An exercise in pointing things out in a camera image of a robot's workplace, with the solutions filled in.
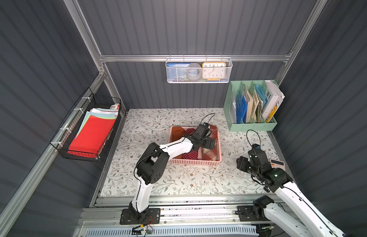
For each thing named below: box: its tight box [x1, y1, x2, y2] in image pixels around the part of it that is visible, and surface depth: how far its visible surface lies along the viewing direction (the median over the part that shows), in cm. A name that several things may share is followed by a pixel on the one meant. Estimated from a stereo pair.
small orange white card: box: [270, 158, 286, 172], surface depth 93 cm
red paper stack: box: [67, 108, 119, 158], surface depth 76 cm
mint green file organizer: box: [222, 79, 280, 132], surface depth 104 cm
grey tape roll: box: [186, 62, 202, 81], surface depth 89 cm
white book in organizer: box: [261, 79, 286, 123], surface depth 101 cm
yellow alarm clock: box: [201, 61, 227, 81], surface depth 90 cm
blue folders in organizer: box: [235, 94, 249, 124], surface depth 103 cm
